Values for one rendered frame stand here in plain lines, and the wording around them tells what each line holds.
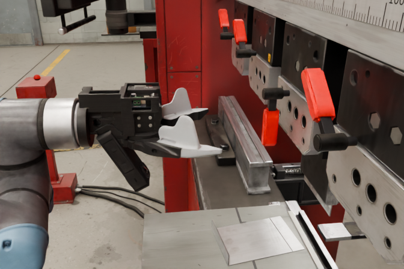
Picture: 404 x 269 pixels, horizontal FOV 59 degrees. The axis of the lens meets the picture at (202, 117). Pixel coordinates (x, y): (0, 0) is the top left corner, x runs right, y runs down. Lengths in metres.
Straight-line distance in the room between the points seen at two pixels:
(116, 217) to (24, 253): 1.88
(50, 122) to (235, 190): 0.57
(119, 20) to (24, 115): 1.38
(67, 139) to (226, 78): 0.94
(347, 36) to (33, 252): 0.42
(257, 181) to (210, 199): 0.13
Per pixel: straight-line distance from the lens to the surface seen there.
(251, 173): 0.94
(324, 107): 0.39
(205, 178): 1.01
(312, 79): 0.40
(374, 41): 0.37
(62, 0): 1.53
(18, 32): 7.83
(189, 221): 0.66
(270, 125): 0.56
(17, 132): 0.54
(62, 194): 2.52
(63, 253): 2.18
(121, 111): 0.50
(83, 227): 2.31
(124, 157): 0.55
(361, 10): 0.39
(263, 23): 0.70
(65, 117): 0.52
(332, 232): 0.67
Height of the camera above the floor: 1.42
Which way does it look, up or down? 23 degrees down
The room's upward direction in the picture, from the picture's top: straight up
